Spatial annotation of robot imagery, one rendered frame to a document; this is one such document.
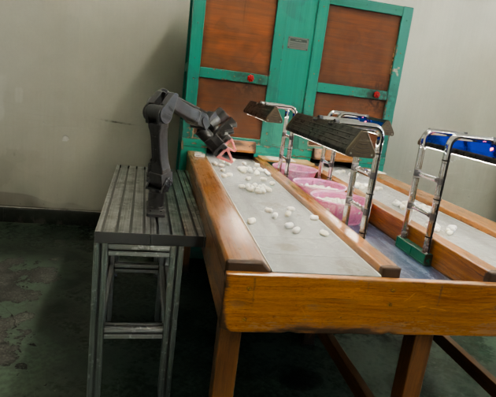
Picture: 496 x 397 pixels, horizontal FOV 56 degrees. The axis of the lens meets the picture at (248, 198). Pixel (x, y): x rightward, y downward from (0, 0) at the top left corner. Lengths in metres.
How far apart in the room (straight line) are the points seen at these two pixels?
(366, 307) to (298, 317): 0.18
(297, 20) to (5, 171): 2.32
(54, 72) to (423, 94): 2.91
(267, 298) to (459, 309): 0.55
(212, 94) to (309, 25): 0.72
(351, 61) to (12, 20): 2.28
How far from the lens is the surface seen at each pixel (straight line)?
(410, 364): 1.52
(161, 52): 3.62
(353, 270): 1.29
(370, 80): 3.17
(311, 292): 1.21
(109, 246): 1.61
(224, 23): 2.92
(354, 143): 1.23
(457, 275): 1.58
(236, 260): 1.16
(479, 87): 4.58
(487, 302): 1.48
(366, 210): 1.53
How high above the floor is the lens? 1.18
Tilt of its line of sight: 13 degrees down
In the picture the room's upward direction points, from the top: 7 degrees clockwise
